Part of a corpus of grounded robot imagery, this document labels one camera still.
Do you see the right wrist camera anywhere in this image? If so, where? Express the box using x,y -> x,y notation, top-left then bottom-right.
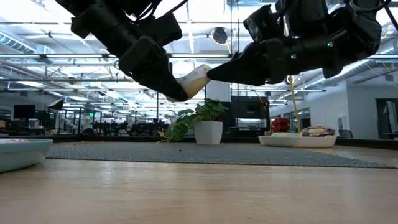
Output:
243,4 -> 284,44

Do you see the teal round plate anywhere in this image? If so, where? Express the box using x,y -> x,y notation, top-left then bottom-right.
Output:
0,138 -> 54,174

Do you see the black monitor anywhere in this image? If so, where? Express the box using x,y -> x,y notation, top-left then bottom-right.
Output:
13,104 -> 36,119

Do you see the red cabinet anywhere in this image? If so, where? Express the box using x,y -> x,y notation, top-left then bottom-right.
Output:
271,117 -> 290,134

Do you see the grey woven placemat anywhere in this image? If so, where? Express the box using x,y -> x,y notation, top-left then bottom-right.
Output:
45,142 -> 397,169

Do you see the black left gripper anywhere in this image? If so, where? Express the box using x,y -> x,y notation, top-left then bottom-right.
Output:
71,5 -> 190,103

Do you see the yellow hanging cable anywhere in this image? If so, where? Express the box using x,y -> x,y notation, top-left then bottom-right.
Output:
287,75 -> 303,135

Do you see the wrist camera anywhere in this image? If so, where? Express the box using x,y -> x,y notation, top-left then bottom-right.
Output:
243,4 -> 284,44
135,11 -> 183,48

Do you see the white round plate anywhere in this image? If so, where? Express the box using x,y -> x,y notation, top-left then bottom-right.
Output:
257,135 -> 338,149

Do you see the green plant in white pot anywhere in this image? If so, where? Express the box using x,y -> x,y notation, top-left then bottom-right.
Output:
160,98 -> 229,146

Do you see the white frosted donut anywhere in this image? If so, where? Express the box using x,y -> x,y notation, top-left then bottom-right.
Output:
166,64 -> 212,103

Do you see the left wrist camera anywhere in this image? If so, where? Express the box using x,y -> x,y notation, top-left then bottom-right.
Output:
135,11 -> 183,48

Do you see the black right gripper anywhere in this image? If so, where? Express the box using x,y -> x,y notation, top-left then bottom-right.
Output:
206,29 -> 340,86

